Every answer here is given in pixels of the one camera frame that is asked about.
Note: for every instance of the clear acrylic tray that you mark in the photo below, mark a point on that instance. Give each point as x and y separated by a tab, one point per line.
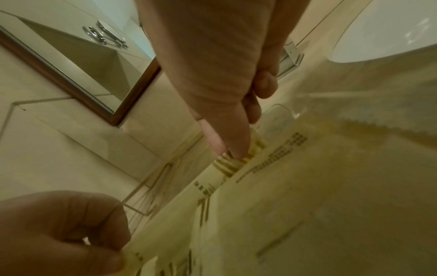
160	188

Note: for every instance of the white sink basin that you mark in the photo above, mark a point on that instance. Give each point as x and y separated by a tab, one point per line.
385	29

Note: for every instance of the person's right hand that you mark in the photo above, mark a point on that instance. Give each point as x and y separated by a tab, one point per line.
211	59

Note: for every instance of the person's left hand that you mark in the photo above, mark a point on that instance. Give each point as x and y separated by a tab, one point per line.
44	234

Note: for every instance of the wooden framed mirror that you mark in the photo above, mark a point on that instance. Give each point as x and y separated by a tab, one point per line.
78	56

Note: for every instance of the cream printed plastic bag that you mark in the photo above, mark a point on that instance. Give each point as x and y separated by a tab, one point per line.
307	202

